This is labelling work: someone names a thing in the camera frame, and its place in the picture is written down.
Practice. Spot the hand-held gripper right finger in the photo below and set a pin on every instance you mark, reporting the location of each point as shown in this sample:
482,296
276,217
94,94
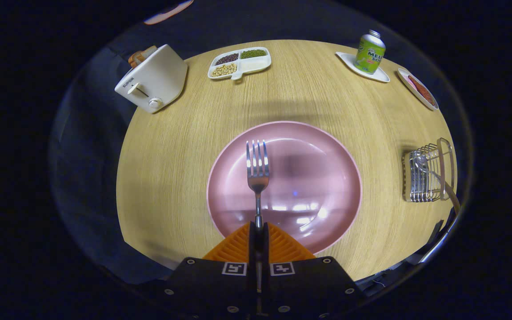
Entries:
266,242

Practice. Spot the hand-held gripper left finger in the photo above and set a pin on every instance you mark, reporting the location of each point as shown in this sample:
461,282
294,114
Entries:
252,242

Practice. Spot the pink round plate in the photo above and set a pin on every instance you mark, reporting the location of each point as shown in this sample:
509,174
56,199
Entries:
314,186

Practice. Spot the pile of soybeans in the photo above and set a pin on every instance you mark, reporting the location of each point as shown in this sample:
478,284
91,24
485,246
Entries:
224,70

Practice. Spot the white divided dish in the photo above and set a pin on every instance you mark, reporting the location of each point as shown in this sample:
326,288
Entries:
254,66

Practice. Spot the pile of dark red beans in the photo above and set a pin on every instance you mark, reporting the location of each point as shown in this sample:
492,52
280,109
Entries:
227,58

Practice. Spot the white toaster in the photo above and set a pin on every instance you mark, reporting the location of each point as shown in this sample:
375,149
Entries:
158,80

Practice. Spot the pile of green beans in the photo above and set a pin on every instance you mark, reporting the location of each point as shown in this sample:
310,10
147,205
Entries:
253,54

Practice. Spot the white square coaster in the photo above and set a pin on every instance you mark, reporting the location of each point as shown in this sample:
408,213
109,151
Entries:
347,60

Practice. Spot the green drink bottle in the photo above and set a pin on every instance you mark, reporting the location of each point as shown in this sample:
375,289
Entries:
370,55

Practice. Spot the small white meat dish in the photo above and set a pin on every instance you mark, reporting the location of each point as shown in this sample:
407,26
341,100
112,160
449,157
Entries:
405,78

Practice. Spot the toast slice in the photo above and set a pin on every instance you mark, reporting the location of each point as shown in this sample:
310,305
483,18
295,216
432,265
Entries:
140,55

